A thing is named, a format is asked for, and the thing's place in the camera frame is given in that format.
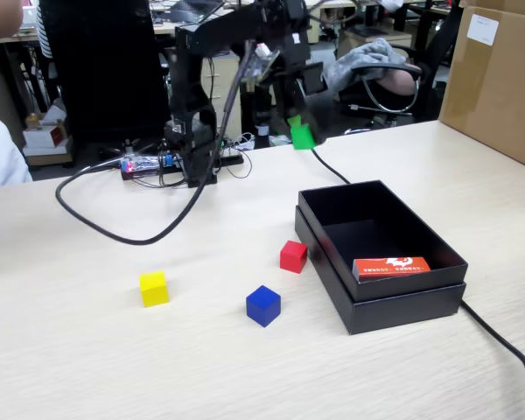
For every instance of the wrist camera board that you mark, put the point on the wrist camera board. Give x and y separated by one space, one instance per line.
262 61

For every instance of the black cardboard box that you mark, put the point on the black cardboard box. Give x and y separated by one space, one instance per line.
376 205

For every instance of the person in striped shirt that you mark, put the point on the person in striped shirt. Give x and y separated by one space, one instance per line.
45 30

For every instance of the blue wooden cube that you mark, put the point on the blue wooden cube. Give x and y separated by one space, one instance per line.
262 306

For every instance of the white red small carton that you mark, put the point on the white red small carton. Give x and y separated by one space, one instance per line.
41 136

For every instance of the person in white shirt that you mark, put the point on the person in white shirt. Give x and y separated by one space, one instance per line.
0 153

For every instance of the large brown cardboard box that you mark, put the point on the large brown cardboard box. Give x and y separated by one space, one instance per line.
499 87

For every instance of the red wooden cube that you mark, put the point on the red wooden cube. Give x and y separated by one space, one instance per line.
293 257

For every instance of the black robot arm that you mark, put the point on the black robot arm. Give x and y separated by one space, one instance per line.
192 87

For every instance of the black open laptop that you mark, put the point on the black open laptop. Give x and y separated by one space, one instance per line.
188 6

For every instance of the orange printed carton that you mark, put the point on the orange printed carton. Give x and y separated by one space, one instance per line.
391 268

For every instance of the black mesh office chair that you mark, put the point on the black mesh office chair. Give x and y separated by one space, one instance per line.
105 65

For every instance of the chrome armrest office chair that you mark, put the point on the chrome armrest office chair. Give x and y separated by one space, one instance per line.
433 65

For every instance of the beige filing cabinet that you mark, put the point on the beige filing cabinet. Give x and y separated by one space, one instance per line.
9 100

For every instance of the green wooden cube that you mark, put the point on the green wooden cube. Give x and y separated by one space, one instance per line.
303 137

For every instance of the black vertical pole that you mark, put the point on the black vertical pole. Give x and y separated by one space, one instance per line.
262 127

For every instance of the grey blanket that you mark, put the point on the grey blanket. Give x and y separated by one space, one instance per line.
359 57

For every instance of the flat cardboard box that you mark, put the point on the flat cardboard box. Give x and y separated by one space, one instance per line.
48 157

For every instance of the controller board with red LED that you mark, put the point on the controller board with red LED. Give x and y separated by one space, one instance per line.
142 165

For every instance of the yellow wooden cube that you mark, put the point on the yellow wooden cube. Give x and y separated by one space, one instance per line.
154 289

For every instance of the beige office desk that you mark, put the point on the beige office desk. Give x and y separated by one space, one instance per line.
164 28

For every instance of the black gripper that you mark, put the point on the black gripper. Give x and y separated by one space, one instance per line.
297 65

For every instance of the beige drawer cabinet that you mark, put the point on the beige drawer cabinet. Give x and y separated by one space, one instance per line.
219 87

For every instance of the bare person forearm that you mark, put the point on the bare person forearm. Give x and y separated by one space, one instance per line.
0 17

